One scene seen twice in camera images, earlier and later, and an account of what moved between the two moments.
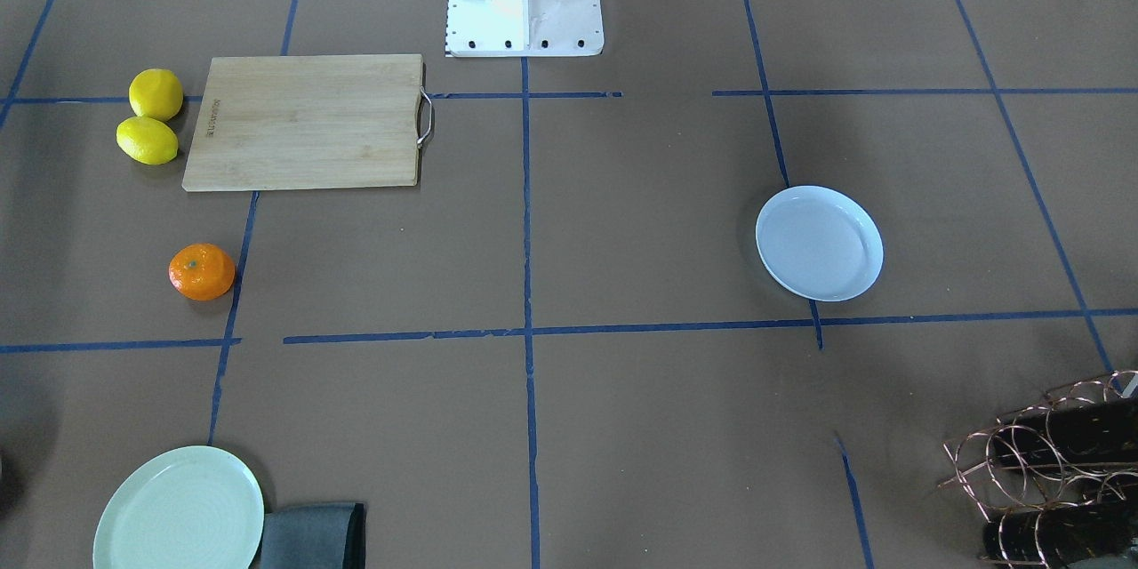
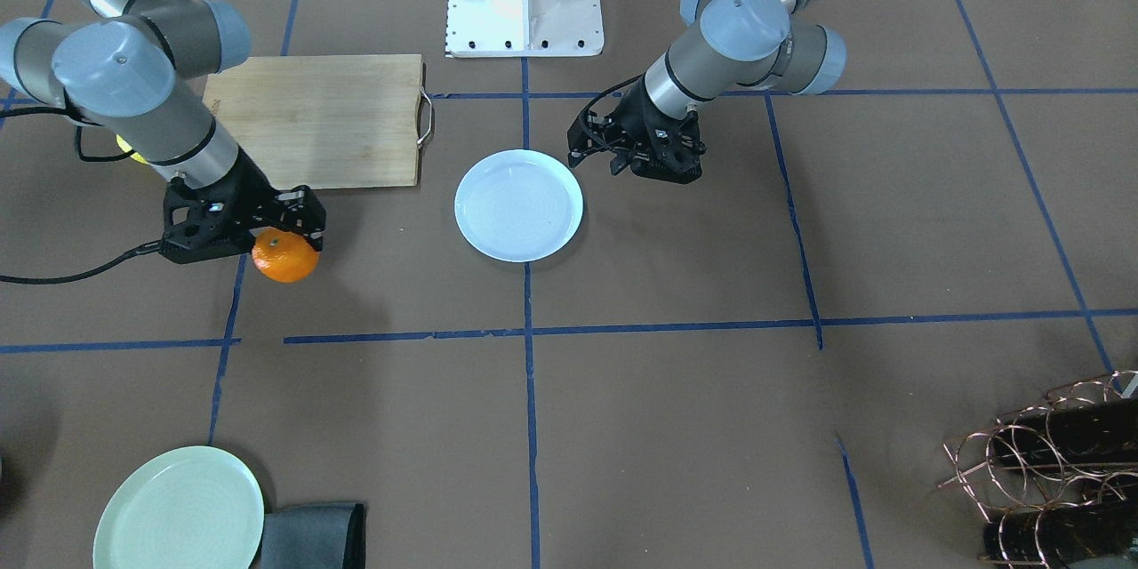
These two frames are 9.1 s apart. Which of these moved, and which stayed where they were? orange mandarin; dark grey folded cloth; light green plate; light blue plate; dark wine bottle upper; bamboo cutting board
Moved: light blue plate; orange mandarin
Stayed: dark wine bottle upper; dark grey folded cloth; light green plate; bamboo cutting board
